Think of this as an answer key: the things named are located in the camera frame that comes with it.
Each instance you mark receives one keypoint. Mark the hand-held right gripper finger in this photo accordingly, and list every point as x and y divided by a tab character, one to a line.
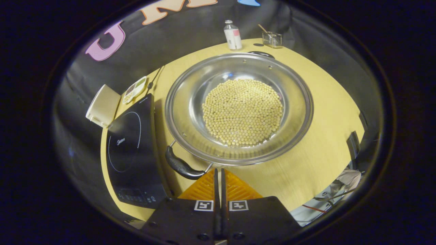
223	190
217	190

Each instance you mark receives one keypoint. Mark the pile of yellow soybeans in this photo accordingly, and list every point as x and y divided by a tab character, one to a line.
242	112

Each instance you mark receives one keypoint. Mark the black induction cooktop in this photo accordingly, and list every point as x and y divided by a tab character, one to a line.
133	149

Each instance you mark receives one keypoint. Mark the grey crumpled cloth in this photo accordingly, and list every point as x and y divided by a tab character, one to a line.
347	180

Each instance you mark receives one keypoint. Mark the white divided dish with grains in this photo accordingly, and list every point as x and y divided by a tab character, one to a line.
134	90

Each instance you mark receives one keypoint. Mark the white toaster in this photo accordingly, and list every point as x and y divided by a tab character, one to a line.
102	105

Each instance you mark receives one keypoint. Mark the white plastic bottle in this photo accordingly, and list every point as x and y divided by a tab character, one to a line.
232	37

